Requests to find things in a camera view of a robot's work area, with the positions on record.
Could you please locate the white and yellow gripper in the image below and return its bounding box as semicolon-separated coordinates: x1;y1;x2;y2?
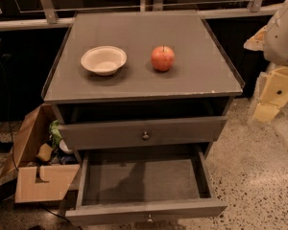
251;64;288;123

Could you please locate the grey drawer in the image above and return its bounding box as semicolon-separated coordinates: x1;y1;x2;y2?
66;145;227;226
59;116;227;150

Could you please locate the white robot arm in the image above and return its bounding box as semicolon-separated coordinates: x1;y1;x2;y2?
244;0;288;123

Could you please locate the grey wooden drawer cabinet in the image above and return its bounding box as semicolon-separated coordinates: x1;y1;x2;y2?
41;11;246;158

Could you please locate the grey top drawer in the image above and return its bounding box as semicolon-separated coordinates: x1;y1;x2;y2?
59;116;227;150

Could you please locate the red apple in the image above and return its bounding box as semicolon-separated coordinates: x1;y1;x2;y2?
151;46;175;72

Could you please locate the white paper bowl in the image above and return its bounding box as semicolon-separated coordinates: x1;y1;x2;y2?
81;46;127;76

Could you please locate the white cup in box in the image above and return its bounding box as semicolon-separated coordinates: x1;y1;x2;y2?
60;140;73;154

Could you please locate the green plastic bag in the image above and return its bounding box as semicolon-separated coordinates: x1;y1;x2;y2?
49;120;62;148

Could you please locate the yellow sponge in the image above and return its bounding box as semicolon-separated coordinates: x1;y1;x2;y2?
36;144;53;162

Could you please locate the brown cardboard box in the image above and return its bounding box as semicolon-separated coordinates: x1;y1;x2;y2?
0;104;80;203

